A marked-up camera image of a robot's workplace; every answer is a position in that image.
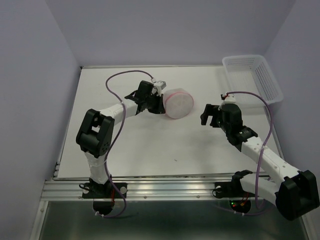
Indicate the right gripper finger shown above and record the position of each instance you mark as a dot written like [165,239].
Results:
[206,113]
[215,113]

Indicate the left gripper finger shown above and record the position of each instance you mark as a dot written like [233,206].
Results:
[158,98]
[156,106]

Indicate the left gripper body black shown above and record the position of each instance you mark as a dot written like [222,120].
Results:
[147,99]

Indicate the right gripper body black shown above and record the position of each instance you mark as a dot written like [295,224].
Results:
[224,125]

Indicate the white mesh laundry bag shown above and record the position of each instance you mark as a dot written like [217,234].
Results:
[177,103]

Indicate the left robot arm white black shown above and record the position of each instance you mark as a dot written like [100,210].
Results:
[95,135]

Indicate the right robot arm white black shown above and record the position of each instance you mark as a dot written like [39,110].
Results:
[292,191]

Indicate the white plastic basket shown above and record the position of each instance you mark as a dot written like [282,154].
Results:
[251,73]

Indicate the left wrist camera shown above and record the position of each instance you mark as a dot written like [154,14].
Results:
[158,86]

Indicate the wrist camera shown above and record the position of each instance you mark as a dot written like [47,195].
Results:
[158,86]
[227,98]

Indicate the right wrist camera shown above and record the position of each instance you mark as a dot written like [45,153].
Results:
[227,98]

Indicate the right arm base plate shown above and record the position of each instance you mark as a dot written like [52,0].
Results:
[232,188]

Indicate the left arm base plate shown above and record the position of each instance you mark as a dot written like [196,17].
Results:
[93,190]

